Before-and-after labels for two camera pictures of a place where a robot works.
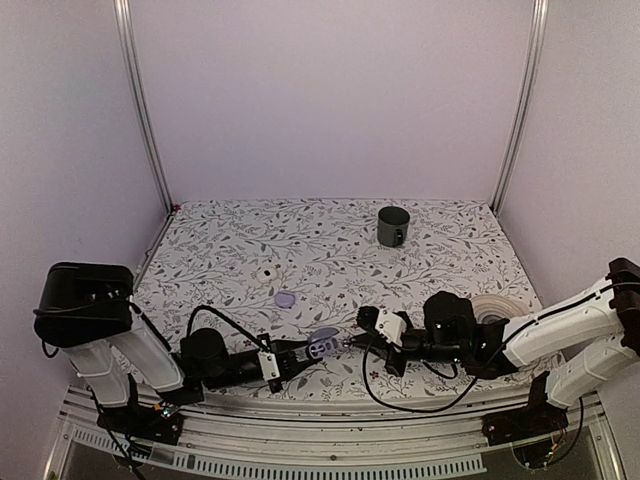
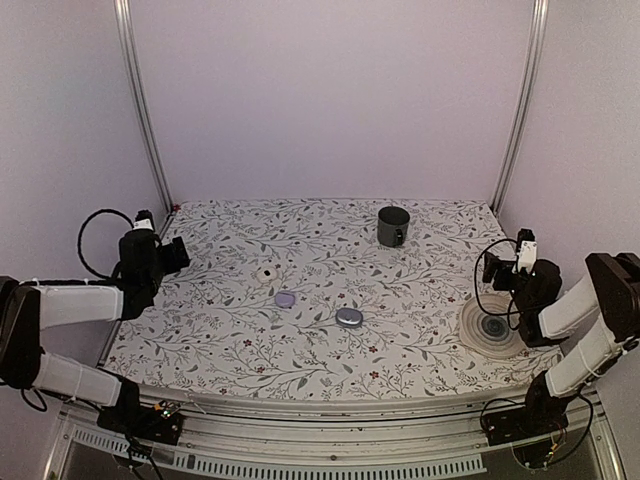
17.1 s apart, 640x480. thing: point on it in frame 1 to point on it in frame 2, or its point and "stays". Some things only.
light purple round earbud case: x=284 y=299 stays
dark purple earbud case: x=322 y=343 to x=349 y=317
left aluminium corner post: x=124 y=18 stays
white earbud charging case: x=266 y=274 stays
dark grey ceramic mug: x=392 y=225 stays
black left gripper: x=280 y=345 to x=174 y=263
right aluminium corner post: x=539 y=26 stays
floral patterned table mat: x=250 y=292 stays
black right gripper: x=387 y=355 to x=492 y=266
